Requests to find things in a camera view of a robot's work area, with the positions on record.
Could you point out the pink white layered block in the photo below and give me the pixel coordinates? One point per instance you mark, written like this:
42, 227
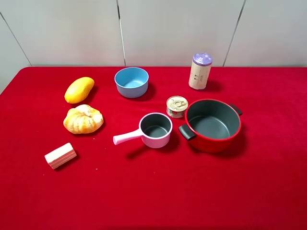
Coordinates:
60, 156

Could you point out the small tin can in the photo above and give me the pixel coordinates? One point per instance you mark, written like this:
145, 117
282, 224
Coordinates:
176, 106

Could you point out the blue bowl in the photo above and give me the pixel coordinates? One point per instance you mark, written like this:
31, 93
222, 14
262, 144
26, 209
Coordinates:
132, 82

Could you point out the purple roll in paper sleeve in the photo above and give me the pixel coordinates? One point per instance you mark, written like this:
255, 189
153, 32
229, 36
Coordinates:
200, 70

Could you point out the peeled orange tangerine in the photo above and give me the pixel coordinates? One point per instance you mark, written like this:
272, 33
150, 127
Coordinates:
83, 119

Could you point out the yellow mango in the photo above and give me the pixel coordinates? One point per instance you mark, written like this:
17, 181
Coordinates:
79, 90

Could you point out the red velvet tablecloth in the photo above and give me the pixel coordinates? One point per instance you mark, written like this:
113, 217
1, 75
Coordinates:
259, 183

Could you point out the pink saucepan with handle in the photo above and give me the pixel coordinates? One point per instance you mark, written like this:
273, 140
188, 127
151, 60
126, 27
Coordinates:
154, 130

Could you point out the red pot black handles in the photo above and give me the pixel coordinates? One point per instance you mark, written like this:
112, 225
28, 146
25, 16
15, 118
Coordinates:
211, 125

